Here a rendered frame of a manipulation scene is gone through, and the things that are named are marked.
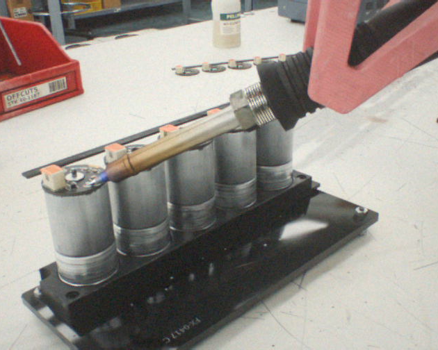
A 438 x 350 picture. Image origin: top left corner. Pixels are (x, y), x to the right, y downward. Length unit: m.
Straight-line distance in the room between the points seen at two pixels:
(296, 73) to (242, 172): 0.09
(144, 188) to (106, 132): 0.21
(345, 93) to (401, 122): 0.27
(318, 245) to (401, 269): 0.04
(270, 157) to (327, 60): 0.12
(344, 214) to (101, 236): 0.13
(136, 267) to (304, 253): 0.08
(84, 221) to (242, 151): 0.08
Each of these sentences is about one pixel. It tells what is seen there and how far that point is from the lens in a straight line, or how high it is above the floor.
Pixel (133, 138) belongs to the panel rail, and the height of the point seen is 0.81.
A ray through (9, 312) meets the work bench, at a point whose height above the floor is 0.75.
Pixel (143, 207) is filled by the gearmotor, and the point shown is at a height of 0.79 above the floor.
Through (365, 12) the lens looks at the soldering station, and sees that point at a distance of 0.73.
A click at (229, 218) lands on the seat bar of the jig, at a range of 0.27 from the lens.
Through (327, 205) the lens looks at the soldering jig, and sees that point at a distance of 0.30.
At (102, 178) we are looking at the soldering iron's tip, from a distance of 0.21.
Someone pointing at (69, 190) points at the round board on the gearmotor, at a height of 0.81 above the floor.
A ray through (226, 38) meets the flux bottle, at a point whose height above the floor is 0.76.
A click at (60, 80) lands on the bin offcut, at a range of 0.52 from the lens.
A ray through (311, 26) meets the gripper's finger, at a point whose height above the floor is 0.87.
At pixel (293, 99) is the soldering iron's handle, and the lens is 0.19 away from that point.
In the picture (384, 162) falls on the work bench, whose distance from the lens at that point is 0.38.
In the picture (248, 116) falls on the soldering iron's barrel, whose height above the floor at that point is 0.84.
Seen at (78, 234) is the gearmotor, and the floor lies 0.79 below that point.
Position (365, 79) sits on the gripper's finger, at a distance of 0.18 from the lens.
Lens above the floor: 0.91
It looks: 26 degrees down
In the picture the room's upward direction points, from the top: 2 degrees counter-clockwise
